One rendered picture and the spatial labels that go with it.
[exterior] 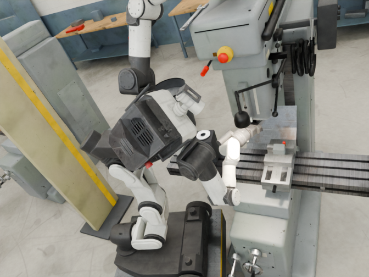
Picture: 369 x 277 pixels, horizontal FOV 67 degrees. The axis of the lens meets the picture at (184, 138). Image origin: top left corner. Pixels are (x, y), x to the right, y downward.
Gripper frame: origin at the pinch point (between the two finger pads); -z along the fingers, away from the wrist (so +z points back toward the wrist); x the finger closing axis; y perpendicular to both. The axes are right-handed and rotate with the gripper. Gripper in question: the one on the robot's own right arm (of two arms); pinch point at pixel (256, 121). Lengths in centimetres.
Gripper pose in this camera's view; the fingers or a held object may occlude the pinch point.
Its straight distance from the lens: 158.2
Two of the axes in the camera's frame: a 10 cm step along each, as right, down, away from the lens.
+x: -6.5, -3.2, 6.9
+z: -7.1, 5.9, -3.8
